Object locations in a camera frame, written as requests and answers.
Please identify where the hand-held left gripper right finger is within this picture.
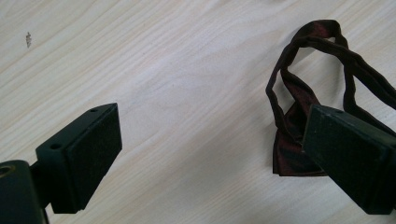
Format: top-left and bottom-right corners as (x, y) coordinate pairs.
(302, 104), (396, 216)

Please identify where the dark red bow tie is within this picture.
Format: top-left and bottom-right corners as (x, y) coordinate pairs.
(265, 20), (396, 177)

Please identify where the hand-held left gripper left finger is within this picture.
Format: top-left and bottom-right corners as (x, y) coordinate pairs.
(29, 103), (123, 215)

